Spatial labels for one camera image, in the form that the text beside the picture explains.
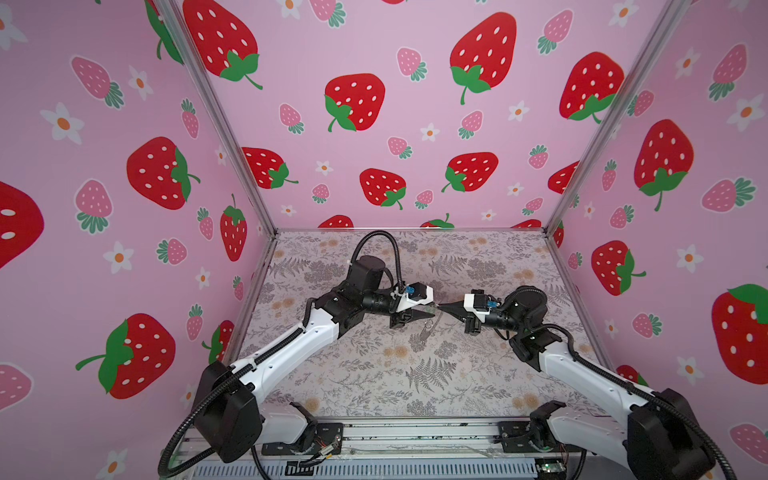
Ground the clear acrylic keyring holder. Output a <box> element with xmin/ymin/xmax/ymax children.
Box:
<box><xmin>417</xmin><ymin>316</ymin><xmax>440</xmax><ymax>344</ymax></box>

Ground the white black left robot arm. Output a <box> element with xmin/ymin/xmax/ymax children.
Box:
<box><xmin>194</xmin><ymin>256</ymin><xmax>434</xmax><ymax>463</ymax></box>

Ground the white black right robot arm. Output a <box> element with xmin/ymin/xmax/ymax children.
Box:
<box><xmin>438</xmin><ymin>286</ymin><xmax>722</xmax><ymax>479</ymax></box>

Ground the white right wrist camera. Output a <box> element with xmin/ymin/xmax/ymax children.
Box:
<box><xmin>463</xmin><ymin>289</ymin><xmax>498</xmax><ymax>323</ymax></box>

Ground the aluminium front rail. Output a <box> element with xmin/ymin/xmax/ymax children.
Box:
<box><xmin>179</xmin><ymin>416</ymin><xmax>667</xmax><ymax>463</ymax></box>

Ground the perforated grey cable duct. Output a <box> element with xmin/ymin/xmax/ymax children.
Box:
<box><xmin>189</xmin><ymin>459</ymin><xmax>541</xmax><ymax>480</ymax></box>

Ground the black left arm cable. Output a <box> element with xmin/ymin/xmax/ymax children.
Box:
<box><xmin>157</xmin><ymin>230</ymin><xmax>404</xmax><ymax>480</ymax></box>

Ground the aluminium corner post right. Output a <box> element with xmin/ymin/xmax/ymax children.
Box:
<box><xmin>544</xmin><ymin>0</ymin><xmax>690</xmax><ymax>240</ymax></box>

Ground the aluminium corner post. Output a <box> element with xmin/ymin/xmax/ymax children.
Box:
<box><xmin>157</xmin><ymin>1</ymin><xmax>277</xmax><ymax>239</ymax></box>
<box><xmin>544</xmin><ymin>0</ymin><xmax>690</xmax><ymax>240</ymax></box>

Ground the aluminium corner post left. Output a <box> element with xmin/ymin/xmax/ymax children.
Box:
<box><xmin>157</xmin><ymin>1</ymin><xmax>277</xmax><ymax>239</ymax></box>

